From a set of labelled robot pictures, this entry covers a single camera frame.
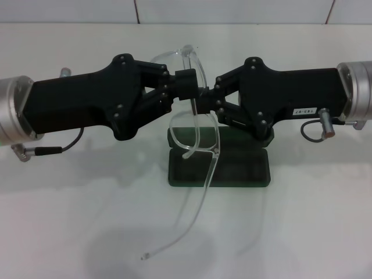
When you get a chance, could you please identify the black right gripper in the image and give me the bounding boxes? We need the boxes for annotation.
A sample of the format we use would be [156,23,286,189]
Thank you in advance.
[200,56,350,140]

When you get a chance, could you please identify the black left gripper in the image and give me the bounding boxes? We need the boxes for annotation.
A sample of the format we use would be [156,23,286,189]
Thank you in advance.
[21,53,176,142]

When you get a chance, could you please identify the clear white glasses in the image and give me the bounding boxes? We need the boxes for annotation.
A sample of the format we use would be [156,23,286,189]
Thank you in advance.
[139,44,221,255]

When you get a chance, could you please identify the green glasses case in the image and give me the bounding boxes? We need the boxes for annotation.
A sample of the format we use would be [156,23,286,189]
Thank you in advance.
[167,124,276,188]

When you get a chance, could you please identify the left gripper grey cable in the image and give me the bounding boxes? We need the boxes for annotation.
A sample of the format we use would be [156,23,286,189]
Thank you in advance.
[10,127,85,161]

